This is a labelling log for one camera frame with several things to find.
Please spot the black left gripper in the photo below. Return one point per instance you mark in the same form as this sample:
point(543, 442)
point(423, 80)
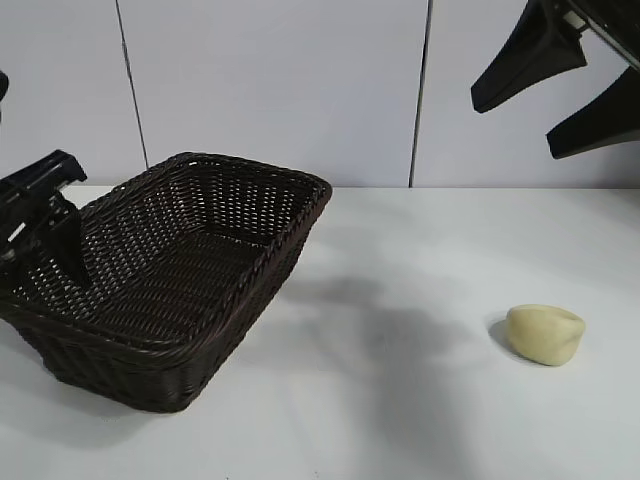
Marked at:
point(30, 200)

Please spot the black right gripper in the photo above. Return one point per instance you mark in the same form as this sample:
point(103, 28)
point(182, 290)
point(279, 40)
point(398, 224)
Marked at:
point(615, 20)

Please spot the dark brown wicker basket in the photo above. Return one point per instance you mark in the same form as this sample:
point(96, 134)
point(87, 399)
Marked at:
point(165, 280)

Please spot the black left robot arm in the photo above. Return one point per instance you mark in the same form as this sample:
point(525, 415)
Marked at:
point(2, 85)

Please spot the pale yellow egg yolk pastry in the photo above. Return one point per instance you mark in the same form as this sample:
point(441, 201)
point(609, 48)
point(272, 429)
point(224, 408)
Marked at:
point(542, 335)

